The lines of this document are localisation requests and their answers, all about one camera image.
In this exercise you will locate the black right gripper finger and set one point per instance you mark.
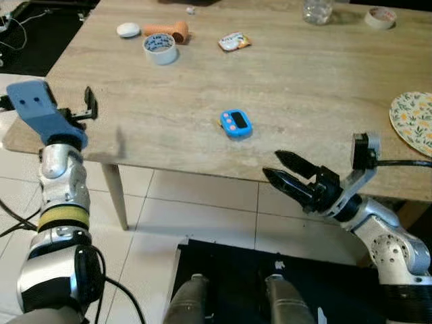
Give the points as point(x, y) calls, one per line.
point(295, 166)
point(290, 190)

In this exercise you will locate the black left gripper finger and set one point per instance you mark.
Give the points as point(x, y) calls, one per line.
point(92, 108)

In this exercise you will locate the floral round plate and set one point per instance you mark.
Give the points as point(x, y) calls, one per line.
point(415, 125)

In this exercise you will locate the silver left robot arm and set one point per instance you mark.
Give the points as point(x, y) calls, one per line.
point(61, 196)

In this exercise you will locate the blue kitchen timer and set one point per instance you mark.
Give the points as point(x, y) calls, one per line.
point(235, 124)

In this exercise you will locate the white oval case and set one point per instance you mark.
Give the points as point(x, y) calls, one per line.
point(128, 30)

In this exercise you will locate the white tape roll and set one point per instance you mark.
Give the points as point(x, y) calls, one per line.
point(160, 50)

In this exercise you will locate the light wooden table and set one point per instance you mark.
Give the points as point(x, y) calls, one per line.
point(270, 74)

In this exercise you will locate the black floor mat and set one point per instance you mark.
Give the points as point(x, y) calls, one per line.
point(236, 270)

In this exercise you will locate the grey right robot leg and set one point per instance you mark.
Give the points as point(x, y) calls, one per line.
point(287, 304)

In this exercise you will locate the grey robot leg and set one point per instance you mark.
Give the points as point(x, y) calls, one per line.
point(287, 304)
point(189, 304)

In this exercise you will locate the beige tape roll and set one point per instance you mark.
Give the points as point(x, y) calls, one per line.
point(381, 21)

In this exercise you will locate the small snack packet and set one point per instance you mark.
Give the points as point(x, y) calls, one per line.
point(234, 42)

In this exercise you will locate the small white scrap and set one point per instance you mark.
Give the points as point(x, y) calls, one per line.
point(191, 10)

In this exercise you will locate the grey left robot leg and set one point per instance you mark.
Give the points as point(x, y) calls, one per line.
point(189, 304)

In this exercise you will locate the clear water bottle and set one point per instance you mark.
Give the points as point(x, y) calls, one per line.
point(317, 12)

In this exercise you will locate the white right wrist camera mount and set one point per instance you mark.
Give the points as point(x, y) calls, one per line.
point(356, 185)

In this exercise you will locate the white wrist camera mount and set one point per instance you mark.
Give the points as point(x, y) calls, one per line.
point(34, 108)
point(356, 185)

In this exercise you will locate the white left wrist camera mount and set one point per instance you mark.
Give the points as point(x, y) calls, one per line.
point(34, 108)

